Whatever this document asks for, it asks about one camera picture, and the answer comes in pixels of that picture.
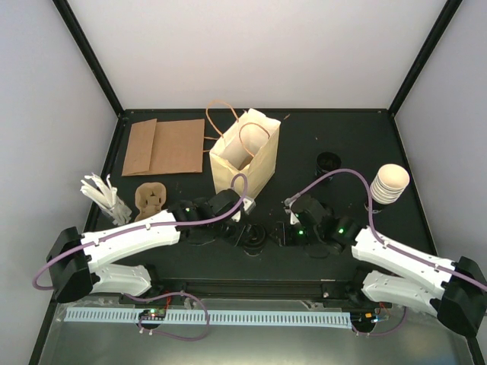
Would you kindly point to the flat brown paper bag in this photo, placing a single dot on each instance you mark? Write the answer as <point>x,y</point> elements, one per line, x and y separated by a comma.
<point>138,153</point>

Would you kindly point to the black takeout paper cup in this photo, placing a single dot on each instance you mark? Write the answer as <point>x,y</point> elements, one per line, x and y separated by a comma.
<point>253,250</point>

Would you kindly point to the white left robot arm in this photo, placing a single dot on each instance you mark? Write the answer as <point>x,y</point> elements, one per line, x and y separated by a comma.
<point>87,263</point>

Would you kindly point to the black plastic cup lid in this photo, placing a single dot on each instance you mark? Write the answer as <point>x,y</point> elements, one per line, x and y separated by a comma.
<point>254,234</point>

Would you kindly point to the cream paper bag with handles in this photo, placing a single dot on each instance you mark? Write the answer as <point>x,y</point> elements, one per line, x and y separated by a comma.
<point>250,147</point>

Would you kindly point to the stack of white paper cups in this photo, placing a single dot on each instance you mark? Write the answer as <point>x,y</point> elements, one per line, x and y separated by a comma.
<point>388,185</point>

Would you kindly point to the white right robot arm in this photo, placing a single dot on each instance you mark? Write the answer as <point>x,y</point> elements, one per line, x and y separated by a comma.
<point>454,292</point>

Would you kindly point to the white stirrers in holder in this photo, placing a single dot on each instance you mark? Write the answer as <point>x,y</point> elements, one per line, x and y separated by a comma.
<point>105,195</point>

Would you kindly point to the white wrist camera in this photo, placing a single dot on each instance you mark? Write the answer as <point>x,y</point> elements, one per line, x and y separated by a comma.
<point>245,209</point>
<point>293,209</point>

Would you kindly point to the black coffee cup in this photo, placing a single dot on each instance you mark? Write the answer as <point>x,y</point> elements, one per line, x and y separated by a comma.
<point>327,162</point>

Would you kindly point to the brown paper bag with handles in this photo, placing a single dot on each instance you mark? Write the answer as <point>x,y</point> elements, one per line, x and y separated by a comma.
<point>177,147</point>

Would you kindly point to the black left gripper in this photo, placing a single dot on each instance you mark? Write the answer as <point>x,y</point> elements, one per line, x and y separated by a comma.
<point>236,237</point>

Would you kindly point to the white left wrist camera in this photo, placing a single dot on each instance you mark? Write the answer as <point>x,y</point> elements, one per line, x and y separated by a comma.
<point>245,209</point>

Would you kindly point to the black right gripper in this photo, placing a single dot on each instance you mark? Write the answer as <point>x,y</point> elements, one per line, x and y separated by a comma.
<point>281,233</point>

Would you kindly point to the white slotted cable duct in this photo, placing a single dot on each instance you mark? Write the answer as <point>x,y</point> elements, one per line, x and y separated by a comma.
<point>333,320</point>

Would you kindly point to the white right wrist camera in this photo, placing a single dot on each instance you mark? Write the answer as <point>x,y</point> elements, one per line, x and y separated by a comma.
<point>293,209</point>

